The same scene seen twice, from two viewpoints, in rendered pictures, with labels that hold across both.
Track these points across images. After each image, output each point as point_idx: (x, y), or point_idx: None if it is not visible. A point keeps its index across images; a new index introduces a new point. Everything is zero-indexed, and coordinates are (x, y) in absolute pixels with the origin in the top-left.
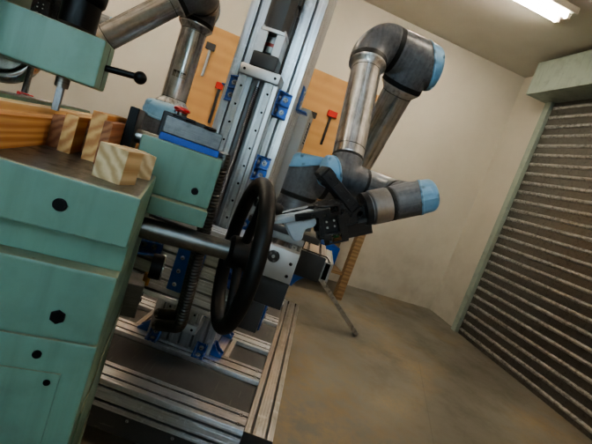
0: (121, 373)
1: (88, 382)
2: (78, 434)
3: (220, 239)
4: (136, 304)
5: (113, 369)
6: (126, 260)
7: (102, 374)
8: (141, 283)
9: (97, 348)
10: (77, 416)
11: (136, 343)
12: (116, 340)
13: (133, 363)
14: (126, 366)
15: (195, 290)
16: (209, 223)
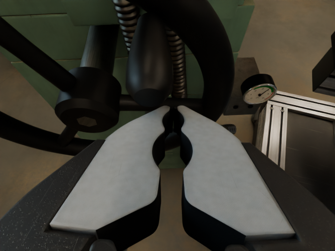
0: (274, 159)
1: (47, 86)
2: (122, 125)
3: (86, 59)
4: (226, 106)
5: (276, 152)
6: (4, 14)
7: (265, 147)
8: (238, 93)
9: (12, 63)
10: (51, 97)
11: (333, 163)
12: (324, 148)
13: (299, 167)
14: (291, 162)
15: (147, 112)
16: (121, 32)
